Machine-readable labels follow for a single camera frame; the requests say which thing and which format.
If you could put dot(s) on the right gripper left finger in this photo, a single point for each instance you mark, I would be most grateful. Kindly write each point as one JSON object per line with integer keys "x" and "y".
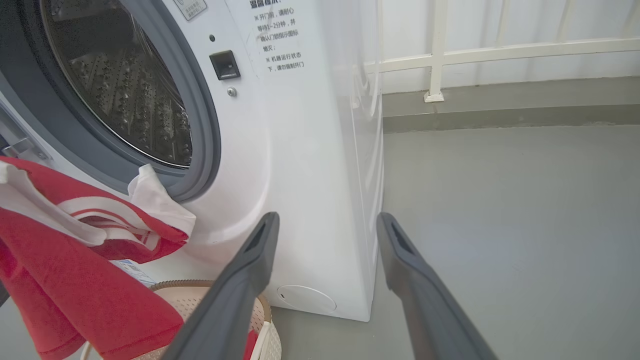
{"x": 235, "y": 300}

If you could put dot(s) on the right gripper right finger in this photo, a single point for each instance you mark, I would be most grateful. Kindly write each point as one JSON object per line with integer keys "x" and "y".
{"x": 425, "y": 305}

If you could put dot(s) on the red basketball jersey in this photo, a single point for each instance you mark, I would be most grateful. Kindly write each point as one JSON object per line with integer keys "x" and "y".
{"x": 75, "y": 285}

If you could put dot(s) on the cream perforated laundry basket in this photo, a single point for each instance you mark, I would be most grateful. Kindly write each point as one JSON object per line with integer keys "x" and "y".
{"x": 200, "y": 300}

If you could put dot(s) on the white front-load washing machine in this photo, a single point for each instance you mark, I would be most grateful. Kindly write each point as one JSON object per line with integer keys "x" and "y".
{"x": 300, "y": 175}

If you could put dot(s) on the white metal railing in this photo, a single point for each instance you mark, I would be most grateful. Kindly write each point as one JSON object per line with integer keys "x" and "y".
{"x": 437, "y": 50}

